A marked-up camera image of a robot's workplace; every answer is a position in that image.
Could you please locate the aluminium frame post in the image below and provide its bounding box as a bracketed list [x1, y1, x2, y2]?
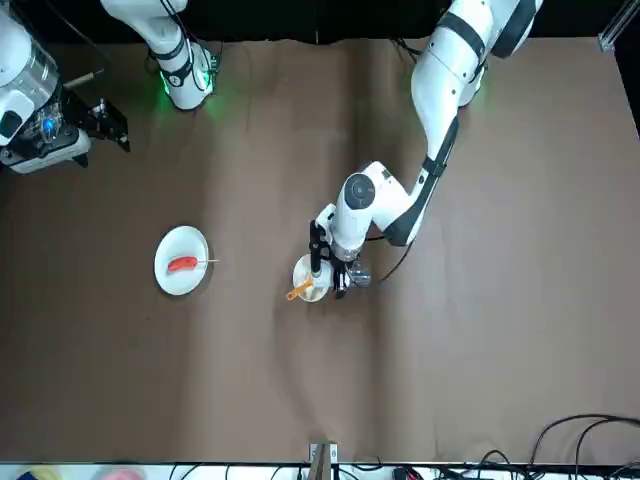
[598, 3, 640, 52]
[308, 442, 339, 480]

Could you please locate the white bowl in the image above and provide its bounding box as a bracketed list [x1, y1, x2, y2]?
[292, 253, 332, 304]

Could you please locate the black looped cable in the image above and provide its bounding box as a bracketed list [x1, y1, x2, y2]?
[529, 413, 640, 476]
[573, 418, 640, 477]

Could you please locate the red sausage on stick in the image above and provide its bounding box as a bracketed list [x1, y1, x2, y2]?
[167, 255, 220, 274]

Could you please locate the blue and yellow toy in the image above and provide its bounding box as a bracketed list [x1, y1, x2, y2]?
[17, 465, 66, 480]

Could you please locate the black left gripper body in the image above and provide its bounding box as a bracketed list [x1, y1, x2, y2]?
[329, 251, 358, 274]

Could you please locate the pink plate of food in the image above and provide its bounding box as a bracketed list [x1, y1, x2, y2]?
[97, 465, 149, 480]

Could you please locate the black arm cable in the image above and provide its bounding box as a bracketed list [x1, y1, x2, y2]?
[364, 114, 489, 284]
[42, 0, 221, 91]

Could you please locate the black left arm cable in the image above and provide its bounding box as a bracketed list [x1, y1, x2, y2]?
[364, 114, 489, 284]

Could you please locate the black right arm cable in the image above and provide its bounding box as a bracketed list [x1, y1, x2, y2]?
[42, 0, 221, 91]

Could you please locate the white plate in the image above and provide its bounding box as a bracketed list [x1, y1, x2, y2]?
[153, 225, 210, 297]

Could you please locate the yellow oil brush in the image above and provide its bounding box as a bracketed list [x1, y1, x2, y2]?
[286, 279, 315, 303]

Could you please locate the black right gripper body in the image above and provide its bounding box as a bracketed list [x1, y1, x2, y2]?
[49, 87, 100, 145]

